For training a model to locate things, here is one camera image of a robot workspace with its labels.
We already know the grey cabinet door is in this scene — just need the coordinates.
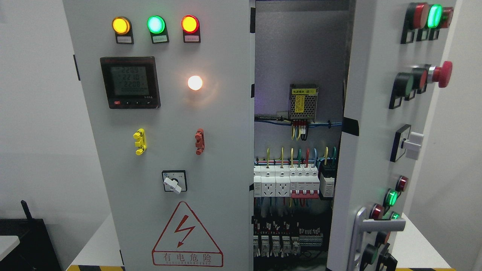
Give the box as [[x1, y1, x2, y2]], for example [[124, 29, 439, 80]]
[[326, 0, 458, 271], [63, 0, 253, 271]]

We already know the white glowing indicator light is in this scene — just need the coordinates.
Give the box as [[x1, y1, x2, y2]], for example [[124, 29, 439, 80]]
[[187, 75, 203, 91]]

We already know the metal mesh power supply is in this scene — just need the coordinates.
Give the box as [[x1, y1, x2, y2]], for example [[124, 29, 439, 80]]
[[289, 84, 318, 120]]

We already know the white socket breaker row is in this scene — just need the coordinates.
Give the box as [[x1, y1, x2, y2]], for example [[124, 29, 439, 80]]
[[253, 165, 320, 199]]

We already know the black white surge protector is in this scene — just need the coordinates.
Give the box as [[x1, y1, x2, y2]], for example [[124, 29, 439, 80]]
[[319, 163, 337, 199]]

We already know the relay terminal block row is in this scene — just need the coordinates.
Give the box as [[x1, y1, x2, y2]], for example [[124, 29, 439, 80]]
[[251, 215, 330, 258]]

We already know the red electric hazard warning sticker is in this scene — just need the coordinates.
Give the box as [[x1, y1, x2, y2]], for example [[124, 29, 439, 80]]
[[152, 201, 224, 268]]

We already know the red indicator light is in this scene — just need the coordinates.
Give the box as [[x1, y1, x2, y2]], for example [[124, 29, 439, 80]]
[[181, 14, 200, 43]]

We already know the black digital power meter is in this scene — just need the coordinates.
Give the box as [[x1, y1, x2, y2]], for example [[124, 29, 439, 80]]
[[100, 56, 161, 109]]

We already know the green indicator light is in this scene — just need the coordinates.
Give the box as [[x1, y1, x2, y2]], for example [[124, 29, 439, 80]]
[[147, 15, 169, 44]]

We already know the yellow indicator light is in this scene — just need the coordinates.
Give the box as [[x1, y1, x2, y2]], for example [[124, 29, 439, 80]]
[[111, 17, 134, 44]]

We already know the red emergency stop button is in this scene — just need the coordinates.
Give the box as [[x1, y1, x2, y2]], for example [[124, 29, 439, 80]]
[[425, 61, 453, 88]]

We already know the black device with antenna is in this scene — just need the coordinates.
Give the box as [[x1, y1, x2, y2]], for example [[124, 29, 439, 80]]
[[0, 200, 61, 271]]

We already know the red terminal post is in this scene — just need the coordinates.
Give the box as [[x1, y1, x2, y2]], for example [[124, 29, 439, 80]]
[[195, 128, 205, 155]]

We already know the white rotary selector switch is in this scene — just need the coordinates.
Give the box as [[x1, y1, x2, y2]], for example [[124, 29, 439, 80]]
[[162, 170, 188, 194]]

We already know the yellow terminal post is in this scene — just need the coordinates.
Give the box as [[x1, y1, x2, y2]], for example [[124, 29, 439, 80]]
[[133, 128, 147, 156]]

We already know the silver door handle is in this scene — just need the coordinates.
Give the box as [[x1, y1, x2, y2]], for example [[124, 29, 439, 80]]
[[347, 207, 406, 271]]

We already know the white selector switch right door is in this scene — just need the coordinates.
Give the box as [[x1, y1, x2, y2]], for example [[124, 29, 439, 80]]
[[390, 124, 424, 162]]

